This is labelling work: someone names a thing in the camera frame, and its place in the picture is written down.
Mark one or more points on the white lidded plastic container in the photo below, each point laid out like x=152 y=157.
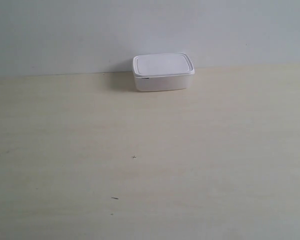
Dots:
x=162 y=72

